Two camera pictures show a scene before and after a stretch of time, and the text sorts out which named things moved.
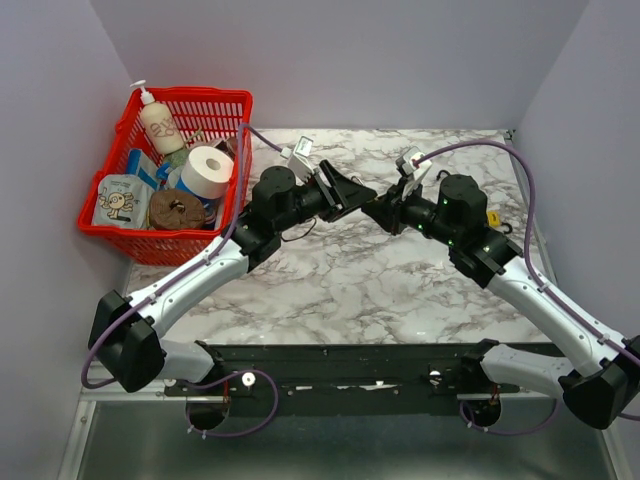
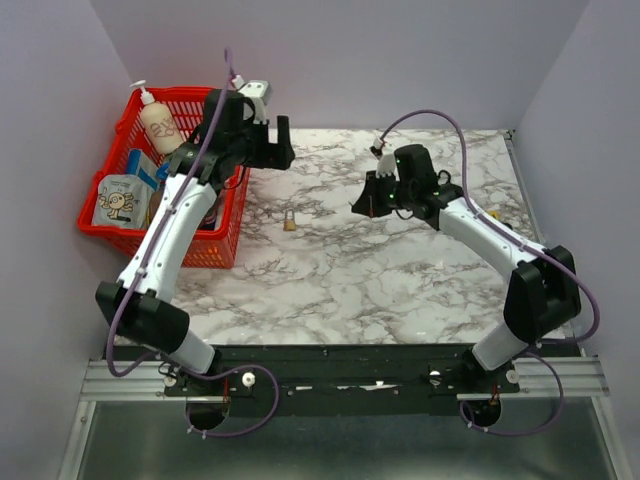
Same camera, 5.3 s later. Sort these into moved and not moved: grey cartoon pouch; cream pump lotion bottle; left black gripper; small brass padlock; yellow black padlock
Moved: small brass padlock; left black gripper
Not moved: yellow black padlock; grey cartoon pouch; cream pump lotion bottle
